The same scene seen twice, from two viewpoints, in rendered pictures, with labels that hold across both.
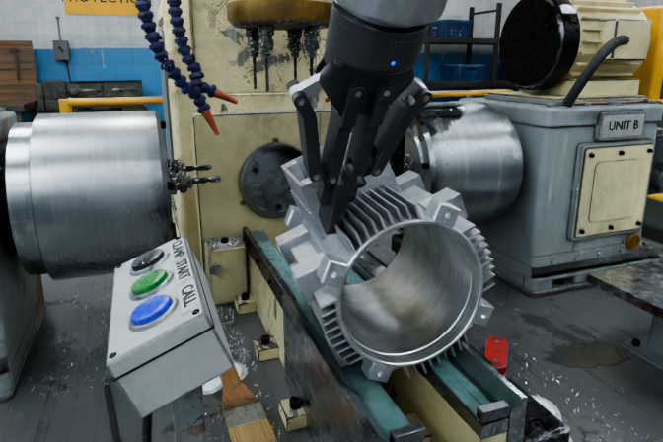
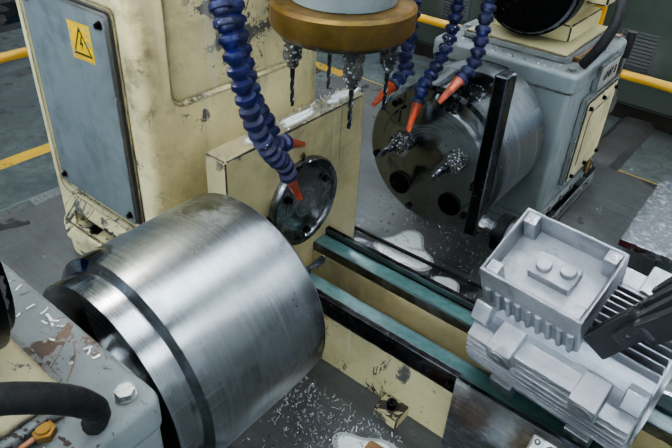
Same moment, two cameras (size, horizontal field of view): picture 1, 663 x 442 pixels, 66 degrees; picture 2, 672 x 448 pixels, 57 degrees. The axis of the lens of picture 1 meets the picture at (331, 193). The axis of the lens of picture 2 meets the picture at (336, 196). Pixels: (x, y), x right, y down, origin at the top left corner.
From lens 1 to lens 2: 0.64 m
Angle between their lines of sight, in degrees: 35
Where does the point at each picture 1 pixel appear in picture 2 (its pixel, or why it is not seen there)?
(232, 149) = (263, 185)
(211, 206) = not seen: hidden behind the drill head
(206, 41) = (179, 28)
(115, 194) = (285, 353)
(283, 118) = (311, 127)
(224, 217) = not seen: hidden behind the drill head
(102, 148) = (254, 303)
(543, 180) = (558, 143)
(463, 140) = (515, 129)
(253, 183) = (284, 215)
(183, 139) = (162, 172)
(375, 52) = not seen: outside the picture
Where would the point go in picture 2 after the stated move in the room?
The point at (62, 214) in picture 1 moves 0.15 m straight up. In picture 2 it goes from (240, 409) to (233, 291)
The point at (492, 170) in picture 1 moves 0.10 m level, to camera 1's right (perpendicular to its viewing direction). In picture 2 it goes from (532, 150) to (573, 138)
